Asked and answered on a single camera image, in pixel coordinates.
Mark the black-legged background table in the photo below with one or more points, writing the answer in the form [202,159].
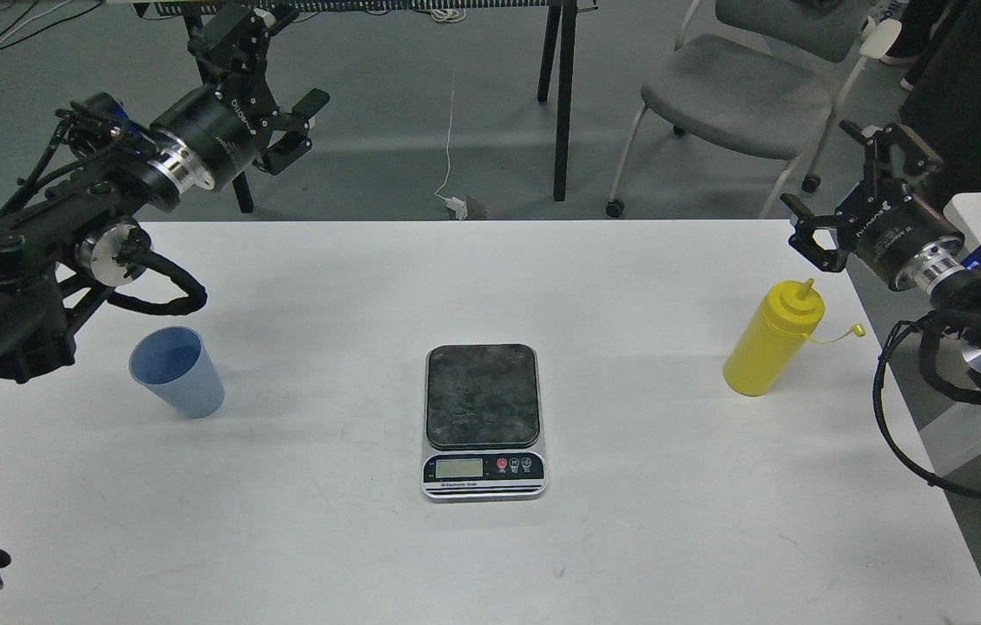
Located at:
[480,42]

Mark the yellow squeeze bottle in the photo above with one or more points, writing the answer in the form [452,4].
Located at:
[781,325]

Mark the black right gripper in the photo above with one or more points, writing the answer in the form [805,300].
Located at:
[885,225]

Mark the grey office chair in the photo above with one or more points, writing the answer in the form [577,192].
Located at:
[754,103]

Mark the blue plastic cup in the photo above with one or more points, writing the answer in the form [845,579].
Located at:
[175,364]

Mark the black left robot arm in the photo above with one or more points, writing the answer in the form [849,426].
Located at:
[69,239]

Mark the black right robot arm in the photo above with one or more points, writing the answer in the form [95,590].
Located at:
[949,353]

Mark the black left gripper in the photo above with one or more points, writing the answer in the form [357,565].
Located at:
[205,139]

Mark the digital kitchen scale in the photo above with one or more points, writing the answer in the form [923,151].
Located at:
[483,424]

